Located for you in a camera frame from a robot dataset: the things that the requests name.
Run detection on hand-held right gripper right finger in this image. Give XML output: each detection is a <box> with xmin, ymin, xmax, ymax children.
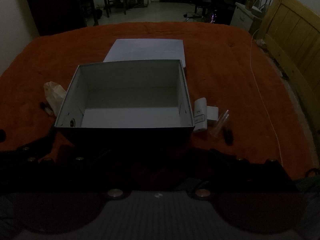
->
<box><xmin>192</xmin><ymin>149</ymin><xmax>299</xmax><ymax>200</ymax></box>

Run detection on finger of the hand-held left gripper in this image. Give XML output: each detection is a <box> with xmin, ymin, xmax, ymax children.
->
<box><xmin>12</xmin><ymin>129</ymin><xmax>57</xmax><ymax>164</ymax></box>

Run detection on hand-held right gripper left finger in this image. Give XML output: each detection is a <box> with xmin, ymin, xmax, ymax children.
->
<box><xmin>20</xmin><ymin>149</ymin><xmax>125</xmax><ymax>198</ymax></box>

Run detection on white tube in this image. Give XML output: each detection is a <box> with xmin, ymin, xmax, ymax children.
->
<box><xmin>193</xmin><ymin>97</ymin><xmax>208</xmax><ymax>133</ymax></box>

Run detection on white cardboard box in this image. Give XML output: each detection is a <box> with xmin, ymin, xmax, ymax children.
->
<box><xmin>54</xmin><ymin>59</ymin><xmax>195</xmax><ymax>153</ymax></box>

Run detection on clear plastic tube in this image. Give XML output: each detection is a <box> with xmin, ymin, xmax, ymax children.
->
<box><xmin>211</xmin><ymin>109</ymin><xmax>230</xmax><ymax>138</ymax></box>

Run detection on small dark object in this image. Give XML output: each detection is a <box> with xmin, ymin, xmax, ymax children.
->
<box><xmin>41</xmin><ymin>102</ymin><xmax>54</xmax><ymax>115</ymax></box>

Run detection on small white card box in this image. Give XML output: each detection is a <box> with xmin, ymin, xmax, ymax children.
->
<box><xmin>206</xmin><ymin>106</ymin><xmax>219</xmax><ymax>127</ymax></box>

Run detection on crumpled clear plastic bag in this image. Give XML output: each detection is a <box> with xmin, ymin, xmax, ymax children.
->
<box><xmin>44</xmin><ymin>81</ymin><xmax>67</xmax><ymax>117</ymax></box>

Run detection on white box lid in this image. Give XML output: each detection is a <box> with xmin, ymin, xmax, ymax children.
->
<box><xmin>103</xmin><ymin>39</ymin><xmax>187</xmax><ymax>68</ymax></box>

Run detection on white cabinet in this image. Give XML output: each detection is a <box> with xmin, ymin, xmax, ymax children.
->
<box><xmin>230</xmin><ymin>2</ymin><xmax>263</xmax><ymax>32</ymax></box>

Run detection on dark wardrobe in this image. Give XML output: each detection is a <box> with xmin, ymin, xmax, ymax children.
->
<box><xmin>22</xmin><ymin>0</ymin><xmax>95</xmax><ymax>37</ymax></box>

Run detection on wooden headboard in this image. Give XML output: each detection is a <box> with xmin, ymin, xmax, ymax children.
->
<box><xmin>257</xmin><ymin>0</ymin><xmax>320</xmax><ymax>135</ymax></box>

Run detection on white router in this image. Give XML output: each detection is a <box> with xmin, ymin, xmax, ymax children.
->
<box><xmin>250</xmin><ymin>0</ymin><xmax>273</xmax><ymax>13</ymax></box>

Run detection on white cable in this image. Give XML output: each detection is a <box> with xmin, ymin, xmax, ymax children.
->
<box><xmin>250</xmin><ymin>29</ymin><xmax>284</xmax><ymax>166</ymax></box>

